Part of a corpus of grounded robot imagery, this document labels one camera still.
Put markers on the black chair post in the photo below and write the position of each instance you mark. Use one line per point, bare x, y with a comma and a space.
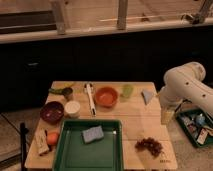
23, 132

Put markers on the grey blue triangular cloth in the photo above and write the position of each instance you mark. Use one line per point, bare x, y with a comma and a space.
147, 96

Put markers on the blue sponge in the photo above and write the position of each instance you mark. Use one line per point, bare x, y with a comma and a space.
93, 134

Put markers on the orange fruit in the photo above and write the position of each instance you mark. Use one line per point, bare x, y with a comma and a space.
52, 138

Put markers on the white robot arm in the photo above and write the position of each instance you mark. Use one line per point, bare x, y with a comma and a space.
186, 82

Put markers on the dark maroon bowl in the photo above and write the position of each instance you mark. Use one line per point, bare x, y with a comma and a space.
52, 112

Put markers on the white long utensil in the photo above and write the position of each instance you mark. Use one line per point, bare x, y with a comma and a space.
91, 102

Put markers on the green bin with items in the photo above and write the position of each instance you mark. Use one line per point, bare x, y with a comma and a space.
187, 121

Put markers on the small metal cup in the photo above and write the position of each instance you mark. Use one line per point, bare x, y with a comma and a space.
67, 93

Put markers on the orange red bowl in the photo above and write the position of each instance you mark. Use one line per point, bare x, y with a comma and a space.
106, 97

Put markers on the light green cup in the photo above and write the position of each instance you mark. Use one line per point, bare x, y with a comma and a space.
127, 91

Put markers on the green plastic tray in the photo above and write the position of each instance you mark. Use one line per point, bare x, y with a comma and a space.
73, 154

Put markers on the green vegetable toy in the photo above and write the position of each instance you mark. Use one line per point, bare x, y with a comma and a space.
55, 91

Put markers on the white cup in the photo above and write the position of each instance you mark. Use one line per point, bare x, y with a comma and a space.
72, 109

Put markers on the dark purple grape bunch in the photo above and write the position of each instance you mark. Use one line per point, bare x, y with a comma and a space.
152, 145

